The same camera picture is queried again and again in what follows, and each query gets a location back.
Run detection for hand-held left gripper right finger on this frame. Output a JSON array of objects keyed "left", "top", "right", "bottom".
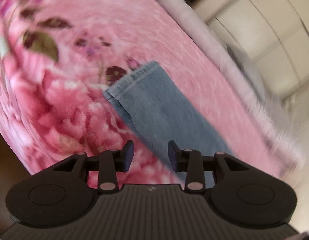
[{"left": 168, "top": 140, "right": 250, "bottom": 193}]

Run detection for pink floral blanket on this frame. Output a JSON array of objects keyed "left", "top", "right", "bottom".
[{"left": 0, "top": 0, "right": 295, "bottom": 190}]

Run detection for cream wardrobe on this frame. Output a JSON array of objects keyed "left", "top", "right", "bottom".
[{"left": 192, "top": 0, "right": 309, "bottom": 103}]

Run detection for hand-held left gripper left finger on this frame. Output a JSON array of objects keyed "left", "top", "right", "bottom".
[{"left": 52, "top": 140, "right": 134, "bottom": 194}]

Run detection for pale pink rolled duvet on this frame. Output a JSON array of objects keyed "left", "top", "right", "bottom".
[{"left": 144, "top": 0, "right": 306, "bottom": 170}]

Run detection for blue denim jeans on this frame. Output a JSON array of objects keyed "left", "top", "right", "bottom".
[{"left": 103, "top": 60, "right": 235, "bottom": 188}]

